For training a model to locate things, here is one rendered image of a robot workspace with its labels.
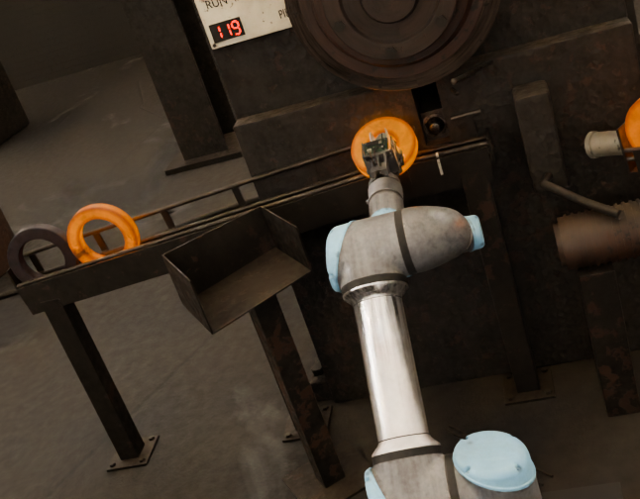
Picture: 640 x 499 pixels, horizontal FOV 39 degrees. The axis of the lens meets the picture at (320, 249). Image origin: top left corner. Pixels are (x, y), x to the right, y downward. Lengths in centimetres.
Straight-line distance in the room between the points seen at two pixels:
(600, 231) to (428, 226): 62
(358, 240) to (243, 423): 127
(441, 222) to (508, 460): 41
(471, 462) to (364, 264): 37
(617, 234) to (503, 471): 80
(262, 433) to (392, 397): 118
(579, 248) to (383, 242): 65
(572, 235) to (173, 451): 133
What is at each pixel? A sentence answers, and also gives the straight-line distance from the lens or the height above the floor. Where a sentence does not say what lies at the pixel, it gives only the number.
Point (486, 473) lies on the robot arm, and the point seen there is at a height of 55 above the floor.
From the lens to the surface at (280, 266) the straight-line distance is 208.
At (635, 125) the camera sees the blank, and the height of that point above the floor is 72.
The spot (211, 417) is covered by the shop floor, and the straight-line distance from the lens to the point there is 281.
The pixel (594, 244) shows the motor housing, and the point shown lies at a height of 49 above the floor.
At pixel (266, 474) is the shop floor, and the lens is 249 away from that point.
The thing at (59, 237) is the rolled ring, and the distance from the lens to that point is 247.
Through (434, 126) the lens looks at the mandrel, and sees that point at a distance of 222.
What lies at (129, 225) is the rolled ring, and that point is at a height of 71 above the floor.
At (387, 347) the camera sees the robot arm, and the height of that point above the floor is 69.
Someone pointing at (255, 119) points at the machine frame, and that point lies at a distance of 227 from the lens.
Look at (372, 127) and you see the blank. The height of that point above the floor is 80.
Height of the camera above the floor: 149
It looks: 25 degrees down
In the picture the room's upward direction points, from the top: 19 degrees counter-clockwise
